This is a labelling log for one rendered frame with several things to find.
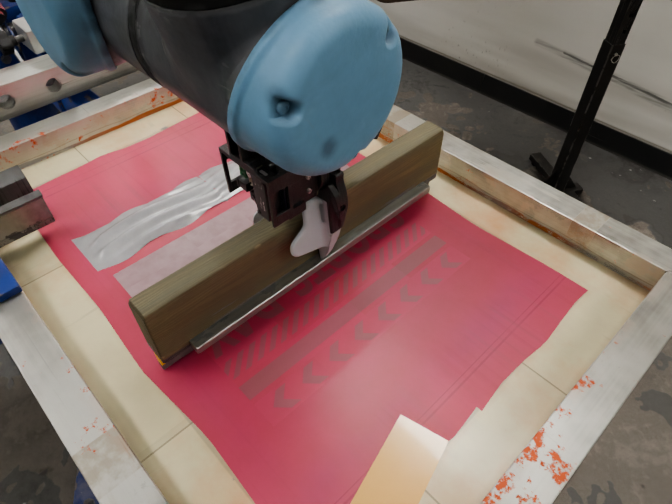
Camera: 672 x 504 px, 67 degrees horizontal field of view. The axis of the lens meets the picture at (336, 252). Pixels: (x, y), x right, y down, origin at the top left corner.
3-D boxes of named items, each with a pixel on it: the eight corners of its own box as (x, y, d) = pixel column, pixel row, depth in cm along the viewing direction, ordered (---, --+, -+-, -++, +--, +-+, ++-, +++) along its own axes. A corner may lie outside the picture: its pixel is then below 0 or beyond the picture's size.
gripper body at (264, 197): (227, 195, 50) (200, 81, 41) (295, 156, 54) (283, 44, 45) (278, 235, 46) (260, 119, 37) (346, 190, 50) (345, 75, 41)
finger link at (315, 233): (288, 279, 54) (269, 209, 48) (329, 250, 57) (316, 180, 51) (307, 292, 53) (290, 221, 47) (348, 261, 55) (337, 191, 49)
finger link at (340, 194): (309, 223, 53) (293, 150, 48) (321, 215, 54) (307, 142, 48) (340, 241, 50) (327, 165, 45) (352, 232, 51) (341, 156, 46)
